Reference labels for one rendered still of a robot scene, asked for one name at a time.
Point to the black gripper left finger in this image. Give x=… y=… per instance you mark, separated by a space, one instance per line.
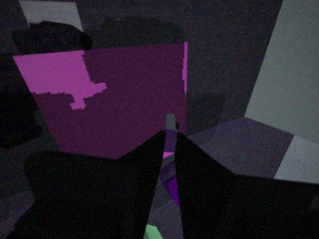
x=128 y=182

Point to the grey panel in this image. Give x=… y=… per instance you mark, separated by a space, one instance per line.
x=286 y=92

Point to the green rectangular block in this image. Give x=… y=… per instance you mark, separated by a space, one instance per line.
x=152 y=233

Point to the magenta flat square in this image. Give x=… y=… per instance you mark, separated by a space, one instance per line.
x=107 y=102

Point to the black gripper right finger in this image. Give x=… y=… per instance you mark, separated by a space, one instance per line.
x=211 y=197

